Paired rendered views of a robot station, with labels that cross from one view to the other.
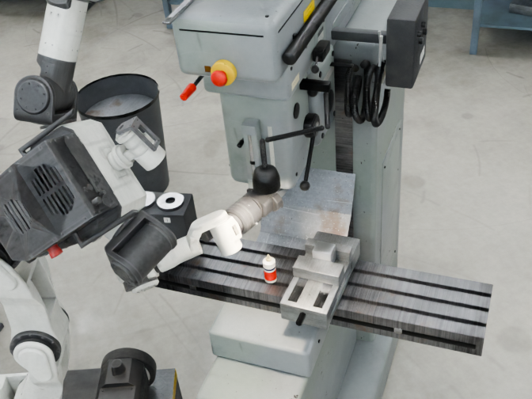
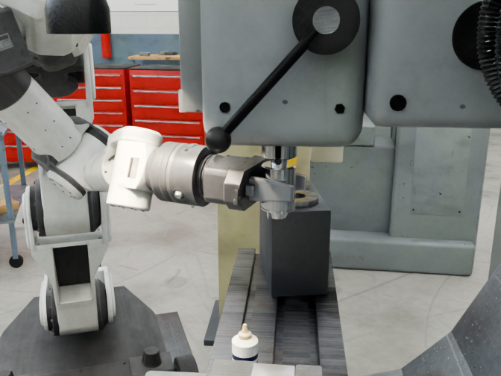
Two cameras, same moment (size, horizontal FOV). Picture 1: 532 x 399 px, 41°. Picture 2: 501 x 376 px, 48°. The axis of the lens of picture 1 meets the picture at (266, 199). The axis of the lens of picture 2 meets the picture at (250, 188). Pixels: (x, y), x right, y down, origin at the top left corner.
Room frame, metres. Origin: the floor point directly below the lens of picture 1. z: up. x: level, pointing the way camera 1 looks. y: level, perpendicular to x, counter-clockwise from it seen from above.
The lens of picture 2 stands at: (1.45, -0.71, 1.46)
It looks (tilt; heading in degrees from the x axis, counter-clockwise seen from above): 17 degrees down; 71
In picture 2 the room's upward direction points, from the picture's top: straight up
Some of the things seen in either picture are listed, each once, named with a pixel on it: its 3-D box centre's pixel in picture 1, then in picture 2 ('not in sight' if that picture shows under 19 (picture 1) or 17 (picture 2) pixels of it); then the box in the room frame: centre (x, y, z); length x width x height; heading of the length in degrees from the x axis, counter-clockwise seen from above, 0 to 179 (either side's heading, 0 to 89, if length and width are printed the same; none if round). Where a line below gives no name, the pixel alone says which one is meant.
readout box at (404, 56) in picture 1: (408, 39); not in sight; (1.87, -0.45, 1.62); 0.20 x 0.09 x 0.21; 156
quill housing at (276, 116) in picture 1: (267, 124); (285, 7); (1.73, -0.03, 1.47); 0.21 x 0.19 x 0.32; 66
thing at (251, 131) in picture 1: (254, 154); (194, 27); (1.63, 0.02, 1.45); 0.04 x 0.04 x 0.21; 66
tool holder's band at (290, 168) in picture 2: not in sight; (279, 167); (1.73, -0.02, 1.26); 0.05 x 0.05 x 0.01
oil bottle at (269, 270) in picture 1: (269, 267); (244, 355); (1.69, 0.01, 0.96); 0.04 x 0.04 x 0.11
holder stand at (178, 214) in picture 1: (161, 222); (291, 232); (1.92, 0.37, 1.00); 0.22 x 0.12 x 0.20; 76
